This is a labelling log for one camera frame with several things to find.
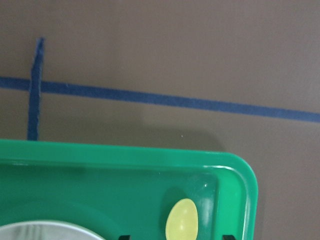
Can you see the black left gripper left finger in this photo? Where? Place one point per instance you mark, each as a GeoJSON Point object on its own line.
{"type": "Point", "coordinates": [124, 237]}

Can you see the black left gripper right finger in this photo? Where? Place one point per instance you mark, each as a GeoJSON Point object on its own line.
{"type": "Point", "coordinates": [228, 237]}

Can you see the yellow plastic spoon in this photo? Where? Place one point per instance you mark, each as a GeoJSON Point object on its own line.
{"type": "Point", "coordinates": [182, 221]}

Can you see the green plastic tray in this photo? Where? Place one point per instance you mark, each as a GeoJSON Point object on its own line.
{"type": "Point", "coordinates": [118, 190]}

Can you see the white round plate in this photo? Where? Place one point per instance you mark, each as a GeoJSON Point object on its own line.
{"type": "Point", "coordinates": [46, 230]}

